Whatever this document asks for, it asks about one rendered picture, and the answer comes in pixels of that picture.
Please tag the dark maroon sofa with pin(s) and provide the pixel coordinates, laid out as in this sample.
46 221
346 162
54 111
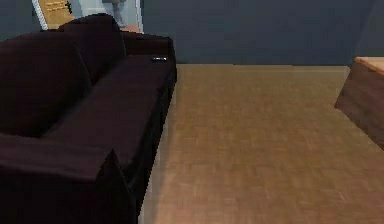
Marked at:
110 110

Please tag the black remote control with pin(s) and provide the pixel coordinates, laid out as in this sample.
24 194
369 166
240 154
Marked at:
159 59

